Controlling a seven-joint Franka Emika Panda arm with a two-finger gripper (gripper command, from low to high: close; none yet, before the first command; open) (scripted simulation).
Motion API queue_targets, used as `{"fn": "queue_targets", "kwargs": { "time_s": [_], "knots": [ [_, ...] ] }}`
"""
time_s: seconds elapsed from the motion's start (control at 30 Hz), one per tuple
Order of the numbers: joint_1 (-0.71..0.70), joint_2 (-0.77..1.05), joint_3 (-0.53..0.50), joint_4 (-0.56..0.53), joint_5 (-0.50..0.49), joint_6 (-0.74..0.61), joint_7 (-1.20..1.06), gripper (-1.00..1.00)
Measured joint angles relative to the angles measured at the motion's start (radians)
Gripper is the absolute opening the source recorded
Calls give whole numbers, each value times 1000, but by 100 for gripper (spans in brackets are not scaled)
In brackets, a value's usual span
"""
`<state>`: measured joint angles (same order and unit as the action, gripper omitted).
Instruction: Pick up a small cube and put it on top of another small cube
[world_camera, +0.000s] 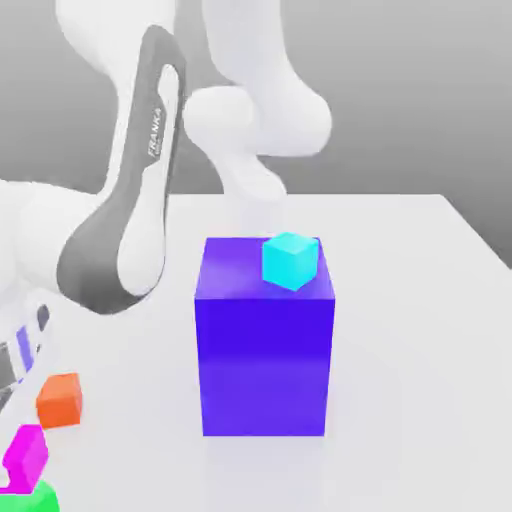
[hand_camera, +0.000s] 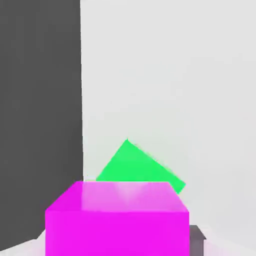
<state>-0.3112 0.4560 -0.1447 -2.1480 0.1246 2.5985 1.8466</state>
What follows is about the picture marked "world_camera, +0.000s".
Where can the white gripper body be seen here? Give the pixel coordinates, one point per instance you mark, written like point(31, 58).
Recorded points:
point(18, 412)

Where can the small magenta cube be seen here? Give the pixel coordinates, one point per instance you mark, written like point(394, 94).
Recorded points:
point(28, 456)

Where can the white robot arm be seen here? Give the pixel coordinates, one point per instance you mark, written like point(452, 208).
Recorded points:
point(256, 80)

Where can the small orange cube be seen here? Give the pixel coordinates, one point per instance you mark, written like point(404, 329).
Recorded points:
point(60, 402)

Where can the small green cube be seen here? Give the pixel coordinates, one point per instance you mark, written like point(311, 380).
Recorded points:
point(42, 500)

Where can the small cyan cube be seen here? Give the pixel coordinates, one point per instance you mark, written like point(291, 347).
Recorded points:
point(288, 260)

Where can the large purple box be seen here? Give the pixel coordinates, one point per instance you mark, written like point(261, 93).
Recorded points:
point(264, 360)

